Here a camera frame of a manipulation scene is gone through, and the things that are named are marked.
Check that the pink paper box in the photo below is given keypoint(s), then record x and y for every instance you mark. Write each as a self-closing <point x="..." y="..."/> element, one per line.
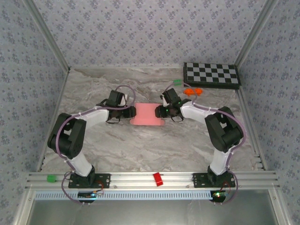
<point x="145" y="114"/>

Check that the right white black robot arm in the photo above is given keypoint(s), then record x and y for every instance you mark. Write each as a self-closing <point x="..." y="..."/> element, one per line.
<point x="219" y="164"/>

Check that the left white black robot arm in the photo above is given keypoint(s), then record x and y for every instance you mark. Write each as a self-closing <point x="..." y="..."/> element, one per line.
<point x="80" y="165"/>

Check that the orange plastic toy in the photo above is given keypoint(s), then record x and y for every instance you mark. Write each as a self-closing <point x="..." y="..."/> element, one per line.
<point x="187" y="92"/>

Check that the small green toy brick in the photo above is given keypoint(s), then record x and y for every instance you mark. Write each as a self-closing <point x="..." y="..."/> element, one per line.
<point x="177" y="82"/>

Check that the black grey chessboard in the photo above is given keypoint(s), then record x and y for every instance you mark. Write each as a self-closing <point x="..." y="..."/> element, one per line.
<point x="211" y="75"/>

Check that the red plastic block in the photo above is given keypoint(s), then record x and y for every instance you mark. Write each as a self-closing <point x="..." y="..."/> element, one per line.
<point x="158" y="179"/>

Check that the left small circuit board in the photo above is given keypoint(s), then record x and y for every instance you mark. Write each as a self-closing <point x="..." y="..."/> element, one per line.
<point x="87" y="194"/>

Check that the small circuit board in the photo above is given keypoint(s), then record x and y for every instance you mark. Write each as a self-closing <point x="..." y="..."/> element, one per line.
<point x="87" y="194"/>
<point x="219" y="194"/>

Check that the green plastic block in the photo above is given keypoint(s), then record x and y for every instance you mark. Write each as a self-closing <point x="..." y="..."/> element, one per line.
<point x="51" y="178"/>

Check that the right small circuit board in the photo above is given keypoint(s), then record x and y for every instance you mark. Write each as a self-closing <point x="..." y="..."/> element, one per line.
<point x="219" y="194"/>

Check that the grey metal sheet panel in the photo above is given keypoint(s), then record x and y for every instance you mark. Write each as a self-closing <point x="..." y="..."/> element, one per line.
<point x="150" y="213"/>

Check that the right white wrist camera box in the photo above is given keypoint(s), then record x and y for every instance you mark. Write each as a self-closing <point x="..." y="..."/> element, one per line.
<point x="164" y="101"/>

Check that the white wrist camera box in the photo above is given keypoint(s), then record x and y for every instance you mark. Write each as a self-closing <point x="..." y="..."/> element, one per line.
<point x="125" y="98"/>
<point x="164" y="101"/>

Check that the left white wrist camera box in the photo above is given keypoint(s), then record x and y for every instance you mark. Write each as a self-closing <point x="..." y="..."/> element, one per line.
<point x="125" y="98"/>

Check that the aluminium table back rail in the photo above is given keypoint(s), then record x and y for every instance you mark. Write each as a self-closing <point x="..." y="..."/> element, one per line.
<point x="117" y="66"/>

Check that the aluminium mounting rail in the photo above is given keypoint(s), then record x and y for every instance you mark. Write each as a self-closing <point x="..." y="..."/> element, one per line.
<point x="136" y="180"/>

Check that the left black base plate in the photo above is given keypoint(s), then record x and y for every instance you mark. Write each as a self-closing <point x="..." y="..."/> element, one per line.
<point x="104" y="180"/>

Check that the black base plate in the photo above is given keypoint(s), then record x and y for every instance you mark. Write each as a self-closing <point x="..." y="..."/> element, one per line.
<point x="104" y="180"/>
<point x="198" y="180"/>

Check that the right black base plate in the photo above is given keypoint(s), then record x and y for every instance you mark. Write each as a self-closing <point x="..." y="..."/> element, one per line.
<point x="198" y="180"/>

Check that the aluminium frame post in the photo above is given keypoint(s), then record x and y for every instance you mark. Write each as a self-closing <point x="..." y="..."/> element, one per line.
<point x="255" y="32"/>

